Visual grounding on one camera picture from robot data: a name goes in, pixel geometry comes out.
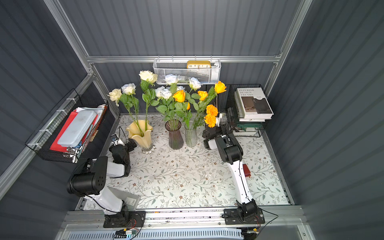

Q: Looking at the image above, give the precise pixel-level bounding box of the white wire wall basket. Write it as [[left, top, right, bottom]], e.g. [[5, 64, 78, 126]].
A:
[[153, 58, 222, 85]]

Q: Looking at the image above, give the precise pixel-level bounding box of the red notebook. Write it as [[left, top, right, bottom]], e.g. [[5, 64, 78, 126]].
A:
[[243, 164, 251, 178]]

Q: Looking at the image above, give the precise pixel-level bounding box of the purple ribbed glass vase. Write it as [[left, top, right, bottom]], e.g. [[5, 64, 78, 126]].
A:
[[165, 120, 184, 150]]

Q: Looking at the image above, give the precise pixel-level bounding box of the cream white rose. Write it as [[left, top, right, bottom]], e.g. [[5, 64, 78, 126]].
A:
[[108, 88, 122, 107]]

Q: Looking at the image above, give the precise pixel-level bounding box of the large orange marigold stem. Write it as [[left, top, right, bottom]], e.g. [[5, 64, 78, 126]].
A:
[[194, 114, 217, 128]]

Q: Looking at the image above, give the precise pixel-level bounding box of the red folder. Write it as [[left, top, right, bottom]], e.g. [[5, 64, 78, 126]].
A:
[[50, 110, 98, 153]]

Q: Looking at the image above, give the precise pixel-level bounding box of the orange rose on table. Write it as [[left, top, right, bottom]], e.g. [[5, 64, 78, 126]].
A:
[[173, 90, 188, 123]]

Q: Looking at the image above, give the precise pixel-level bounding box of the white rose on table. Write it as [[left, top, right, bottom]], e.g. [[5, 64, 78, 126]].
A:
[[159, 89, 175, 122]]

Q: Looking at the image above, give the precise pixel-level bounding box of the black wire side basket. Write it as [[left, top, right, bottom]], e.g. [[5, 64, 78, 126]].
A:
[[26, 91, 109, 163]]

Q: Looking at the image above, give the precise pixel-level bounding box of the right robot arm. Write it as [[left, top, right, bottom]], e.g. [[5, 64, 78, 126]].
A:
[[202, 125, 265, 225]]

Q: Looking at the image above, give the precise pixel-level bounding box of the yellow wavy vase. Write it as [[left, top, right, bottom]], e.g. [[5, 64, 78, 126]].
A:
[[126, 120, 155, 154]]

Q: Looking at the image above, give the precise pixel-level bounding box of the white plastic case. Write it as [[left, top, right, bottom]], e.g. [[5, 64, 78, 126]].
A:
[[58, 110, 97, 147]]

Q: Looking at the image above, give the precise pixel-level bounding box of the orange tulip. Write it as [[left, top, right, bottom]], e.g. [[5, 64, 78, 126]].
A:
[[183, 102, 192, 129]]

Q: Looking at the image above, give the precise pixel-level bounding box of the yellow orange rose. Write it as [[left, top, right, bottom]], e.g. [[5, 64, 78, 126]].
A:
[[208, 81, 227, 103]]

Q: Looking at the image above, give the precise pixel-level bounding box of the black wire desk organizer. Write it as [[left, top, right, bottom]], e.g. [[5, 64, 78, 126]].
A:
[[218, 84, 270, 137]]

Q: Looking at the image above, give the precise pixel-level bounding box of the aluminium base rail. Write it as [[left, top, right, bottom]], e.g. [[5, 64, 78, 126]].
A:
[[56, 206, 315, 240]]

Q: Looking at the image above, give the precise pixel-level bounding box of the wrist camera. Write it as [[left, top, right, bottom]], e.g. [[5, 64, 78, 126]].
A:
[[216, 113, 228, 127], [110, 134, 125, 146]]

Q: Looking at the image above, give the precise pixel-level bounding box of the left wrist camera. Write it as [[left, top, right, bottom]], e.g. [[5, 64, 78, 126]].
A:
[[110, 134, 125, 146]]

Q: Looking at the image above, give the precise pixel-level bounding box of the floral table mat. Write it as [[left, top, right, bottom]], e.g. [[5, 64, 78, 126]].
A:
[[106, 115, 289, 209]]

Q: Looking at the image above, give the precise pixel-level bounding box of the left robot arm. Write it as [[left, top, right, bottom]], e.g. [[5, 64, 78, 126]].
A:
[[67, 139, 137, 215]]

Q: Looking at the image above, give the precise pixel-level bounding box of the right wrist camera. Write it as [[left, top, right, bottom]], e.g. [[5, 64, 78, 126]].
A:
[[216, 113, 228, 127]]

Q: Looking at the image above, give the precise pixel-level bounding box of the small white rose stem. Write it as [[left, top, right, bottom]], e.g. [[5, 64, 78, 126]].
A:
[[120, 83, 144, 137]]

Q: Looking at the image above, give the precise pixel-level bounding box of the yellow clock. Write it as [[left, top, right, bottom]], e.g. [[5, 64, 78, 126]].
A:
[[187, 60, 212, 69]]

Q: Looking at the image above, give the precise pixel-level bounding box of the leafy green stem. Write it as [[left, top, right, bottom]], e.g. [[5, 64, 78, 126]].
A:
[[140, 80, 156, 131]]

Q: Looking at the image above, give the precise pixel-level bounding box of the interior design trends book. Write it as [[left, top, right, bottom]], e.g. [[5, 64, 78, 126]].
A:
[[235, 87, 274, 122]]

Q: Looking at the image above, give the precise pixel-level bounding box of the clear glass vase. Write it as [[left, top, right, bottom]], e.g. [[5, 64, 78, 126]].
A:
[[185, 121, 197, 148]]

